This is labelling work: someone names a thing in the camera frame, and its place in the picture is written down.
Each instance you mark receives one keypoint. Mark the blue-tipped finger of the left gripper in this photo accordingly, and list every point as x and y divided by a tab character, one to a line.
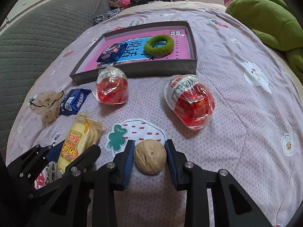
27	167

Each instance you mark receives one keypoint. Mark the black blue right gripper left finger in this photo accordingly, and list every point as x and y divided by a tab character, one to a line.
68	204

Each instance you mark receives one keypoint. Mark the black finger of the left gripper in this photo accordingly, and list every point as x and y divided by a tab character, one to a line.
77	168

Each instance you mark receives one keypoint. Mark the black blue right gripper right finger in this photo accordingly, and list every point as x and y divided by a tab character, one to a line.
232	205

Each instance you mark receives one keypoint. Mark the yellow cake snack packet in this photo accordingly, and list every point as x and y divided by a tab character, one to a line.
83	133

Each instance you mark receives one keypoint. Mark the brown walnut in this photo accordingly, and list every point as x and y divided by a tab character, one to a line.
150	157

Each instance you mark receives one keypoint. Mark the blue oreo packet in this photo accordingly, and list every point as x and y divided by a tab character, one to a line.
72	102

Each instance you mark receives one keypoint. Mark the beige mesh hair scrunchie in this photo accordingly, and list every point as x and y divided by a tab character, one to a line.
47	105

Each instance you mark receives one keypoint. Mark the red surprise egg small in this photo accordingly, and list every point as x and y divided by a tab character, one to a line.
112	86

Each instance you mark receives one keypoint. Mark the blue snack packet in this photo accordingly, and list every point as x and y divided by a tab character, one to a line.
112	53

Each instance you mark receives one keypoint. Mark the red surprise egg large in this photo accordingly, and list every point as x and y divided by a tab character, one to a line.
190	100

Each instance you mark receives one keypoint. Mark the grey quilted headboard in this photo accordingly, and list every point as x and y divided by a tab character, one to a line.
32	43

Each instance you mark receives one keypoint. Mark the pink strawberry bed sheet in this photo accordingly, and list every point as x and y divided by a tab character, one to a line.
162	117

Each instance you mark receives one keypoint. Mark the grey shallow box tray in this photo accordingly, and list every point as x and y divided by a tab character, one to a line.
134	61

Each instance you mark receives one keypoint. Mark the blue patterned cloth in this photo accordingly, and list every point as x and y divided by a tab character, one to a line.
106	15

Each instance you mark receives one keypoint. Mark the green fleece blanket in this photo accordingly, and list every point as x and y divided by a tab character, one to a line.
275	25

